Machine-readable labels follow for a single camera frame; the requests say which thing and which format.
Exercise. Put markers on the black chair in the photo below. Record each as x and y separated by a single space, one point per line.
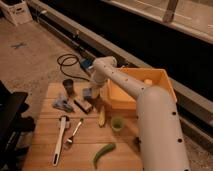
12 124

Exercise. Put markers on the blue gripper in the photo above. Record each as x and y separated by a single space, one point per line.
87 93

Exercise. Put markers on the yellow plastic bin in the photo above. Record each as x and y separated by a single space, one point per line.
151 100

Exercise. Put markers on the small yellow ball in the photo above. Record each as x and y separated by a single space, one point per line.
148 81

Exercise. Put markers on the blue grey cloth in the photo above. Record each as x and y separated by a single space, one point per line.
61 103

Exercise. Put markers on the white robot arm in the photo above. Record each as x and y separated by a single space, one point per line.
162 143

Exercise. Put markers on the white cardboard box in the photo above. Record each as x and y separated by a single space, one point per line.
17 14

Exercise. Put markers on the blue power adapter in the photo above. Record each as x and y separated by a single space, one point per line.
86 64

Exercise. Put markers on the dark metal cup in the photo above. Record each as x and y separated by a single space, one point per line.
68 85

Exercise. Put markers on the small green cup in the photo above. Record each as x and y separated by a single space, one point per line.
117 123

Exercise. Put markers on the yellow banana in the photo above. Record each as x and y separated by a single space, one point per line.
102 117

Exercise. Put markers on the metal spoon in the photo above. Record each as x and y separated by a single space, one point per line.
69 140

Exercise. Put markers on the green pepper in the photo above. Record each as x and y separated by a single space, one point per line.
104 150

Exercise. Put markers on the dark rectangular sponge block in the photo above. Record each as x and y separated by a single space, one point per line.
85 106

